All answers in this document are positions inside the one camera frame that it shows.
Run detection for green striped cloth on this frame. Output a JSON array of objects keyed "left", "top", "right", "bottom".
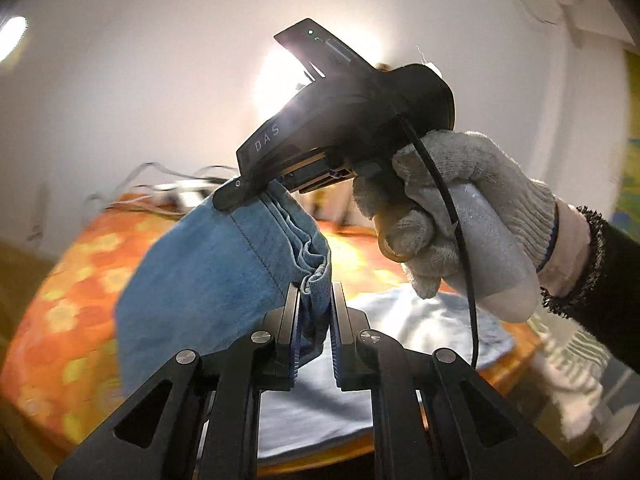
[{"left": 529, "top": 305, "right": 619, "bottom": 453}]

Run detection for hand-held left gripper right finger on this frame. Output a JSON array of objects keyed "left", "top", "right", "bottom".
[{"left": 330, "top": 281, "right": 577, "bottom": 480}]

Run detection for blue denim pants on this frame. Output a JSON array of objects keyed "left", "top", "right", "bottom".
[{"left": 115, "top": 179, "right": 333, "bottom": 397}]

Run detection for ceiling light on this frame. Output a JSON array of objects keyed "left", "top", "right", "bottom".
[{"left": 0, "top": 15, "right": 29, "bottom": 64}]

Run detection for white power strip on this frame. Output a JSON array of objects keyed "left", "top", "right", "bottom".
[{"left": 152, "top": 181, "right": 217, "bottom": 207}]

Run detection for light blue cloth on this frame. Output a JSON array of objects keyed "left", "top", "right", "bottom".
[{"left": 257, "top": 287, "right": 516, "bottom": 461}]

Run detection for orange floral blanket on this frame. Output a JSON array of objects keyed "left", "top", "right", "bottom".
[{"left": 0, "top": 192, "right": 547, "bottom": 467}]

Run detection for bright lamp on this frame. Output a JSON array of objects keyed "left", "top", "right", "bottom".
[{"left": 254, "top": 42, "right": 387, "bottom": 122}]

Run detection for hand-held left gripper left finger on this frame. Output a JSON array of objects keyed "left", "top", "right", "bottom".
[{"left": 54, "top": 282, "right": 304, "bottom": 480}]

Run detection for person's right hand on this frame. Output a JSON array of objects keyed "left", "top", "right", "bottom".
[{"left": 352, "top": 130, "right": 558, "bottom": 323}]

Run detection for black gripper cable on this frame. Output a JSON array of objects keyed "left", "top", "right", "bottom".
[{"left": 397, "top": 114, "right": 482, "bottom": 369}]

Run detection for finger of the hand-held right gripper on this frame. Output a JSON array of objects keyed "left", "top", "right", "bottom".
[{"left": 213, "top": 176, "right": 267, "bottom": 212}]

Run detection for bundle of dark cables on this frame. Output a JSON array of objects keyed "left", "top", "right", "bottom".
[{"left": 82, "top": 161, "right": 241, "bottom": 213}]

